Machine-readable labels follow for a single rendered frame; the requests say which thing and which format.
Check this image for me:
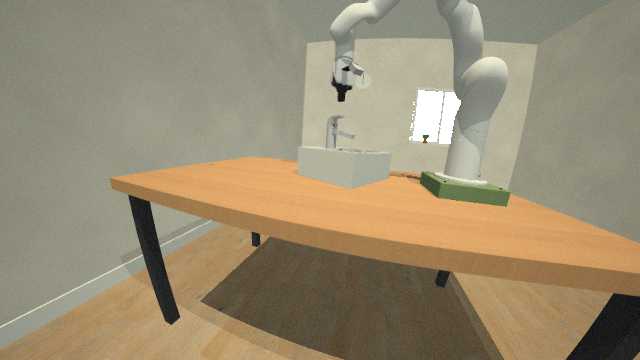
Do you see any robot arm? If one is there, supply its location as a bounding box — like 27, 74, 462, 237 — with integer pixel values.
330, 0, 508, 186

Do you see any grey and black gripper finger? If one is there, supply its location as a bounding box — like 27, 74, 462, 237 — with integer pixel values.
340, 85, 352, 102
331, 77, 344, 102

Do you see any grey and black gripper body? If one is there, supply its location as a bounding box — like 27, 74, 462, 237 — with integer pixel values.
330, 58, 354, 86

